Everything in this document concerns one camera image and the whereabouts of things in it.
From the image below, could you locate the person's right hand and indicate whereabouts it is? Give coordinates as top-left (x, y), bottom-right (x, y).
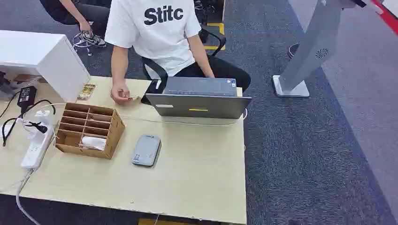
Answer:
top-left (110, 82), bottom-right (134, 106)

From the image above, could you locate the stack of cards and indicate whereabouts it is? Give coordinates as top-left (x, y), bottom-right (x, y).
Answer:
top-left (77, 83), bottom-right (97, 101)

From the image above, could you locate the black office chair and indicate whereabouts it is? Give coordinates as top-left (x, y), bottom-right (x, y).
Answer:
top-left (141, 27), bottom-right (227, 82)

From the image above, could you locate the wooden card box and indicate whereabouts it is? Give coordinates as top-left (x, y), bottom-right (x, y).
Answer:
top-left (55, 102), bottom-right (126, 160)

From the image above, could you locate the white card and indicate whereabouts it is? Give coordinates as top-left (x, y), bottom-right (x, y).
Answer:
top-left (81, 136), bottom-right (107, 151)

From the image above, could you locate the grey card reader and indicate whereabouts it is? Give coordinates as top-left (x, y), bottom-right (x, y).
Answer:
top-left (131, 134), bottom-right (162, 168)

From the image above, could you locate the person in white shirt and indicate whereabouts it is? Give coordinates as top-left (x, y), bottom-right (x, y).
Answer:
top-left (105, 0), bottom-right (252, 106)

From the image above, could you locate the chrome chair base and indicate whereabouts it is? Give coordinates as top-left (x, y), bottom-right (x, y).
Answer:
top-left (71, 32), bottom-right (94, 57)

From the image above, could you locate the grey laptop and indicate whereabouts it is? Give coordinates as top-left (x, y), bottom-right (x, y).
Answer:
top-left (145, 76), bottom-right (253, 120)

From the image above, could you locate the white plug adapter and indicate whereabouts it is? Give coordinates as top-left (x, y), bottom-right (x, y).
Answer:
top-left (33, 110), bottom-right (51, 126)

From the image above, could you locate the white desk cabinet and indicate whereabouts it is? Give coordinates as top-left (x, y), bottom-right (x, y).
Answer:
top-left (0, 30), bottom-right (91, 103)

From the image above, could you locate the black plug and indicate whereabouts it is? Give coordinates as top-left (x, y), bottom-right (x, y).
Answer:
top-left (27, 120), bottom-right (48, 135)

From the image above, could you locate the person in dark clothes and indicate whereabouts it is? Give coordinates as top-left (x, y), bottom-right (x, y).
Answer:
top-left (39, 0), bottom-right (112, 48)

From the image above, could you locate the black power adapter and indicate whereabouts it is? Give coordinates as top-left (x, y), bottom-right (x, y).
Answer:
top-left (17, 85), bottom-right (38, 109)

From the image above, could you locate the white power strip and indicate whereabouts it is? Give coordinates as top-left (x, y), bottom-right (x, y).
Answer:
top-left (20, 123), bottom-right (55, 170)

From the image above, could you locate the black shoe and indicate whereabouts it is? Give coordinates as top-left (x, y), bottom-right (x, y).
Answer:
top-left (287, 43), bottom-right (301, 60)

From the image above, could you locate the grey floor stand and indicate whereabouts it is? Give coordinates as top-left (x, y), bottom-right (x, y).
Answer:
top-left (272, 0), bottom-right (368, 98)

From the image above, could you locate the black cable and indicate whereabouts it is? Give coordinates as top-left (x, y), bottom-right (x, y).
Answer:
top-left (0, 91), bottom-right (56, 147)

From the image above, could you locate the white power strip cable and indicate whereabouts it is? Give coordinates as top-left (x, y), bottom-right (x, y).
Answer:
top-left (15, 168), bottom-right (42, 225)

